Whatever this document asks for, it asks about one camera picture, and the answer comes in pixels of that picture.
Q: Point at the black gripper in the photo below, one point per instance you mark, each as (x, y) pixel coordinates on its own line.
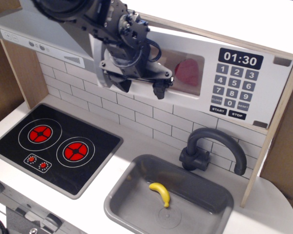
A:
(121, 72)

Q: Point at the white toy microwave door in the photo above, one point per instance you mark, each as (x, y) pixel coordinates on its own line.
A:
(234, 83)

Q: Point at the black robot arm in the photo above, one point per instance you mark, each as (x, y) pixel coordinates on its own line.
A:
(121, 50)

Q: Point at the wooden toy microwave cabinet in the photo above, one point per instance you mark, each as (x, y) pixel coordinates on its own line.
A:
(260, 24)

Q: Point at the dark grey toy faucet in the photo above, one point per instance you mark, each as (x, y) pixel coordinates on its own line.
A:
(198, 151)

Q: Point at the yellow toy banana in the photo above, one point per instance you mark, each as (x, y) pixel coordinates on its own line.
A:
(161, 189)

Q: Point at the black toy stove top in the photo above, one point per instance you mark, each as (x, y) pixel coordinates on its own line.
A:
(59, 150)

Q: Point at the grey toy range hood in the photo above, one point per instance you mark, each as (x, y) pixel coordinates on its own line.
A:
(29, 28)

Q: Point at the grey toy sink basin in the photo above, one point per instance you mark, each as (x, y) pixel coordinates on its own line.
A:
(154, 196)

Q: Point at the grey oven control panel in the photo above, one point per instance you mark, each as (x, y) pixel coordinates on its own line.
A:
(23, 215)

